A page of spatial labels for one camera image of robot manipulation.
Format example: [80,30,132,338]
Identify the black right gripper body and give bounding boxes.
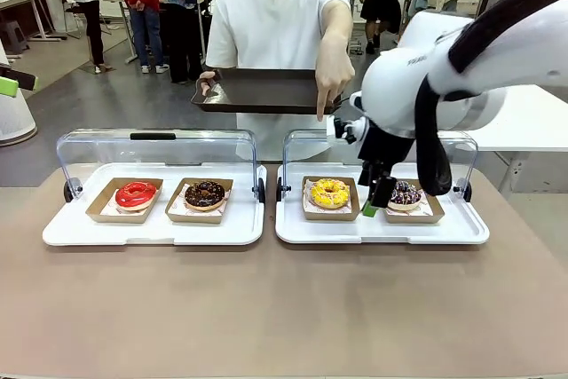
[357,122,417,186]

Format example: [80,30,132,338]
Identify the yellow sprinkled donut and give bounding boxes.
[309,178,352,212]

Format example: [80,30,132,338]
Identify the cardboard donut box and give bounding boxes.
[164,177,235,225]
[381,178,446,225]
[84,177,165,225]
[302,175,361,223]

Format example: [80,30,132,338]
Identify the dark brown serving tray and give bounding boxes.
[190,68,343,116]

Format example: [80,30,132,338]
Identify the person's left forearm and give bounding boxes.
[313,0,355,70]

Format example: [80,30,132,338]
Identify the chocolate donut with coloured sprinkles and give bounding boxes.
[386,179,425,213]

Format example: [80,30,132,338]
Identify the red glazed donut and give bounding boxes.
[114,180,160,213]

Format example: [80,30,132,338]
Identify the person in white t-shirt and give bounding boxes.
[205,0,356,163]

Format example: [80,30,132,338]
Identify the chocolate glazed donut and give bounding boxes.
[183,179,226,213]

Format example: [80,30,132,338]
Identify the person's left hand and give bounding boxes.
[313,57,357,122]

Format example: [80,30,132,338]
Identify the person's right hand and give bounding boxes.
[197,68,222,97]

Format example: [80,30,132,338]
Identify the white cone-shaped floor stand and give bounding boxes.
[0,41,39,148]

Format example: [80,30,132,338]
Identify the white plastic display tray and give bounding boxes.
[274,162,491,246]
[42,162,269,248]

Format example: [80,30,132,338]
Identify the grey plastic stool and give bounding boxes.
[0,20,31,58]

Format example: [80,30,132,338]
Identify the clear plastic tray lid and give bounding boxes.
[281,128,479,203]
[55,128,264,203]

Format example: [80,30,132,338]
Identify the black office chair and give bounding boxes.
[52,0,86,41]

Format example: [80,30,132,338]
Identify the white side table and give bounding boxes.
[396,9,568,194]

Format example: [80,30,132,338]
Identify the bystander in dark clothes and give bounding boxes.
[161,0,222,86]

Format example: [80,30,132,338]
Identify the black lid handle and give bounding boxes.
[129,131,178,142]

